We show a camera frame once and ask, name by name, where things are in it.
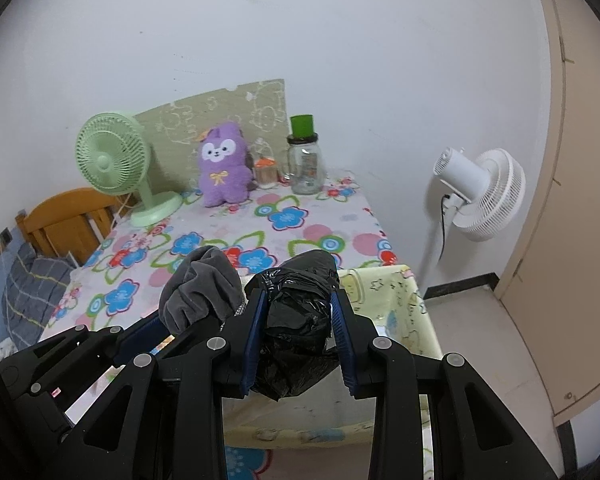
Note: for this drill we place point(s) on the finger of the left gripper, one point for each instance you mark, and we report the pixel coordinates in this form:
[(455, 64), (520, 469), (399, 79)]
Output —
[(155, 339), (44, 380)]

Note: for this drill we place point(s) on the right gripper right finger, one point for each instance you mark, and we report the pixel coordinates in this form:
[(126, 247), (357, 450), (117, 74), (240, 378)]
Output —
[(474, 435)]

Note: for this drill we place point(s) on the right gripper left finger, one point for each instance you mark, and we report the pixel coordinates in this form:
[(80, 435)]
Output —
[(162, 417)]

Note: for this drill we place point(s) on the grey sock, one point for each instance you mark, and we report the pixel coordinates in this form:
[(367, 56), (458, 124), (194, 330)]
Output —
[(205, 283)]

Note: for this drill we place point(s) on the floral tablecloth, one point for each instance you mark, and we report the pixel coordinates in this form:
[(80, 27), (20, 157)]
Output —
[(122, 279)]

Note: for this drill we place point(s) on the grey plaid pillow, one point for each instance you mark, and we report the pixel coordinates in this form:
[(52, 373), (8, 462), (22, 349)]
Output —
[(34, 286)]

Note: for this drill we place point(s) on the wooden bed headboard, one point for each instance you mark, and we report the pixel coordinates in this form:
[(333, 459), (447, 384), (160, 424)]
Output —
[(71, 223)]

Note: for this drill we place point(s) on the yellow cartoon storage box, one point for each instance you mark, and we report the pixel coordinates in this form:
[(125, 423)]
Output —
[(326, 416)]

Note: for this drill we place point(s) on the beige door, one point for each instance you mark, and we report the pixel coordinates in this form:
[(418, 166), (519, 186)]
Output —
[(551, 285)]

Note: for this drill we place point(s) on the purple plush toy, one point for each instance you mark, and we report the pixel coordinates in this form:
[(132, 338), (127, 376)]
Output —
[(225, 177)]

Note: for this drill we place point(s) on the green desk fan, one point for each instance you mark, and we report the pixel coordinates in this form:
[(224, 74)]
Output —
[(114, 158)]

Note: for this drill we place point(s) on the small jar orange lid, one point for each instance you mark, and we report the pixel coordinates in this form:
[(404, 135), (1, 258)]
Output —
[(266, 172)]

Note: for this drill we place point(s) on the green patterned board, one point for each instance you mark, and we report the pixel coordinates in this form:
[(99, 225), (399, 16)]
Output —
[(174, 130)]

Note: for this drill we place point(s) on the glass jar green lid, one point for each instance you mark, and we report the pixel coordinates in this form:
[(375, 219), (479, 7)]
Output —
[(306, 173)]

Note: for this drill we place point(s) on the white standing fan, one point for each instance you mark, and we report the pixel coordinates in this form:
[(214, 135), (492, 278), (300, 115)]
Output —
[(475, 209)]

